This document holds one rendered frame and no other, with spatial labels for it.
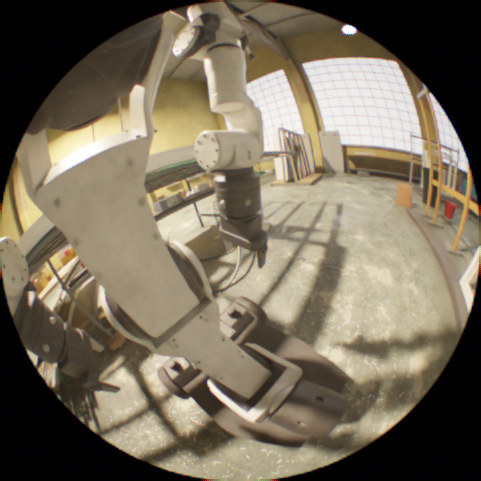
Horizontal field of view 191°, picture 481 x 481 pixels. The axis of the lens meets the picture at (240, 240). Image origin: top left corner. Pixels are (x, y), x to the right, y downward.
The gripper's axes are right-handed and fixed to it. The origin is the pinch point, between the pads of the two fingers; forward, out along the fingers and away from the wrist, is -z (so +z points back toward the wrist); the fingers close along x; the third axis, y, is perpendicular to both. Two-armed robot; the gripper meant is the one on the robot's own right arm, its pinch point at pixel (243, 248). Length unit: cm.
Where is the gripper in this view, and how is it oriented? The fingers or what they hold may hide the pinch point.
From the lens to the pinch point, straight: 35.7
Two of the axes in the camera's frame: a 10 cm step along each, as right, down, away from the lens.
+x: -7.6, -3.3, 5.5
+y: -6.4, 5.0, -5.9
